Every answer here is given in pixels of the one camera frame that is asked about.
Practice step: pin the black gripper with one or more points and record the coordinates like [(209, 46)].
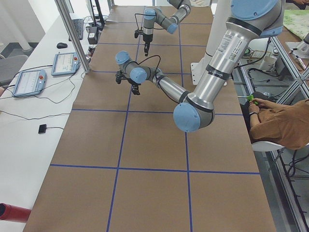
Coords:
[(146, 39), (134, 86)]

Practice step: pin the teach pendant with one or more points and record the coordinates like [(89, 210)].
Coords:
[(65, 63), (29, 83)]

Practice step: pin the green handheld controller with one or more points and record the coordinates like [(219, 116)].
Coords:
[(250, 98)]

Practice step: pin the black computer mouse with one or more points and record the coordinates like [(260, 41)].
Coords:
[(61, 45)]

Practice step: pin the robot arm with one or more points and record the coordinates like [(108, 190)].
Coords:
[(236, 23), (170, 24)]

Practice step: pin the seated person in brown shirt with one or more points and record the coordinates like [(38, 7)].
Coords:
[(286, 125)]

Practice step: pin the red cylinder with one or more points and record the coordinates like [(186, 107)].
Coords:
[(14, 213)]

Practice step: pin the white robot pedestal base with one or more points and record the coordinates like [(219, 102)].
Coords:
[(218, 29)]

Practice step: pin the far teach pendant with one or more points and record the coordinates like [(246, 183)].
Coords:
[(65, 63)]

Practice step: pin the black power adapter box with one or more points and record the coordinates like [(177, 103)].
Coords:
[(92, 35)]

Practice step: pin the near teach pendant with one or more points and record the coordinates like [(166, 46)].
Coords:
[(29, 83)]

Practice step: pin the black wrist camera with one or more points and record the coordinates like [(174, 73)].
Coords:
[(119, 77), (138, 32)]

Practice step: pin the black keyboard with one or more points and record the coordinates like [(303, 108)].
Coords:
[(78, 25)]

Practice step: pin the aluminium frame post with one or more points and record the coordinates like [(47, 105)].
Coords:
[(65, 15)]

